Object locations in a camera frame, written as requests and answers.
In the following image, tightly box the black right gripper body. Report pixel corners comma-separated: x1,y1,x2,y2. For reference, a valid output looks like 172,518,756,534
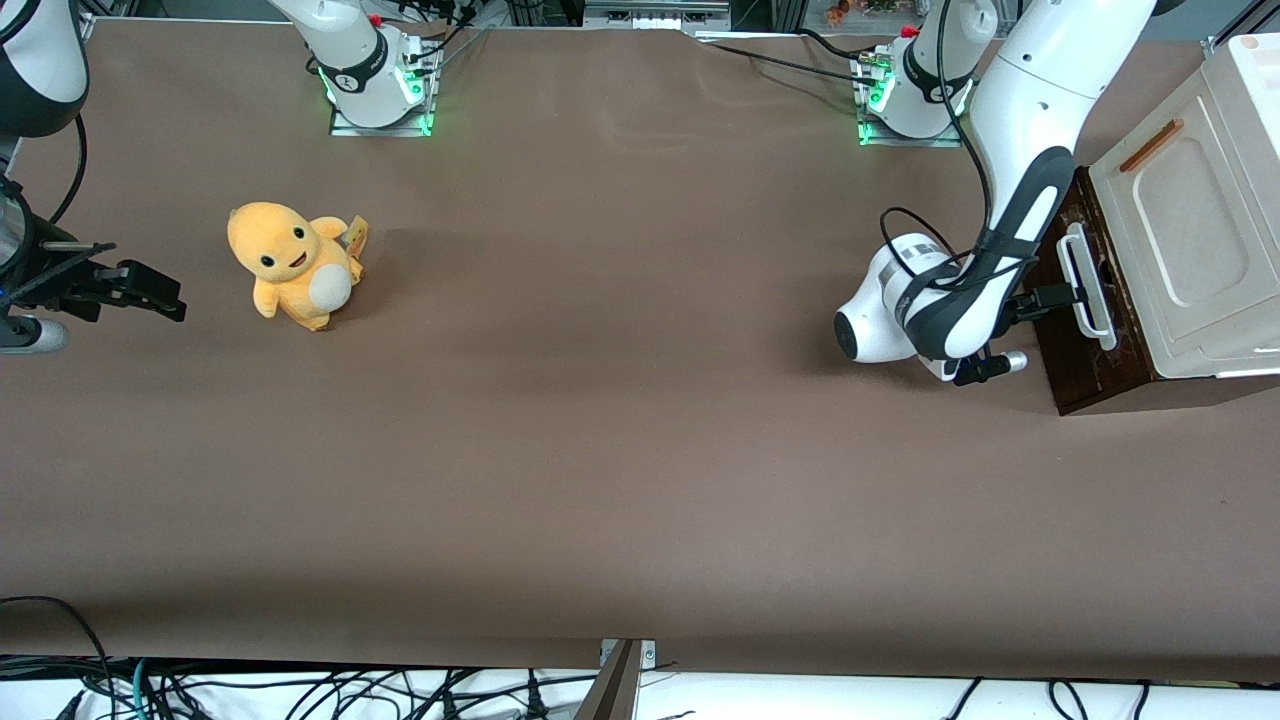
0,180,126,321

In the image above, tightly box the white plastic drawer handle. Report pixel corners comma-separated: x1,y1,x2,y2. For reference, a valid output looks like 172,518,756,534
1057,222,1118,352

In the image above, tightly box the scratched dark wood drawer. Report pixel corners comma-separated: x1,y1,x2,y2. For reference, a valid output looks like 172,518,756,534
1072,168,1153,386

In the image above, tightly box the dark wooden cabinet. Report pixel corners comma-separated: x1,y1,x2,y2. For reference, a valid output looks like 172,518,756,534
1028,165,1280,417

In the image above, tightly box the yellow plush toy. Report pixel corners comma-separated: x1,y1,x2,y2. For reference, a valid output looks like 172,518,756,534
226,201,370,333

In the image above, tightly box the white toy oven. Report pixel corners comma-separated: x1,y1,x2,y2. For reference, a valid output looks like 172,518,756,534
1087,33,1280,381

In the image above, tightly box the small orange object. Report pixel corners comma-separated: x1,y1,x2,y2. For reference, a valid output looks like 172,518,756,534
825,0,901,26

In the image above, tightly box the brown table cover sheet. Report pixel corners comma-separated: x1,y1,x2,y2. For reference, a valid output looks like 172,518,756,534
0,20,1280,686

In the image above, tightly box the grey power strip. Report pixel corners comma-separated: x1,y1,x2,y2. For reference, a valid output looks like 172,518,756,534
583,0,733,37

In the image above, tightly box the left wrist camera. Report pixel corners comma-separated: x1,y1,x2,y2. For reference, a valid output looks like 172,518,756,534
952,350,1029,387

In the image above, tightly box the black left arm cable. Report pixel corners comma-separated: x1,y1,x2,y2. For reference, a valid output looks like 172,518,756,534
880,0,1041,301

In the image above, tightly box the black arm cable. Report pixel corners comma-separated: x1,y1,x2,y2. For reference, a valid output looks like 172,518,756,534
48,112,89,226
880,0,1041,301

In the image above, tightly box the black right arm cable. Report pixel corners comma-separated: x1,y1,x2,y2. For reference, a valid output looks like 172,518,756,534
48,112,89,226

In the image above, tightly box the brown oven door handle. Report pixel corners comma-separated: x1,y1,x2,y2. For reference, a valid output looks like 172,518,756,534
1118,118,1185,174

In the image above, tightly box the aluminium frame profile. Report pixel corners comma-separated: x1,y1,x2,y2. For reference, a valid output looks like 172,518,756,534
1205,0,1280,56

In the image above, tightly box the silver metal bracket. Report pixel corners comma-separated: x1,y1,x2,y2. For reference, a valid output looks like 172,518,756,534
598,638,658,669

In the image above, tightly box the brown grey mounting post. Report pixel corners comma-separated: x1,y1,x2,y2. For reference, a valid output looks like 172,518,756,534
573,640,643,720

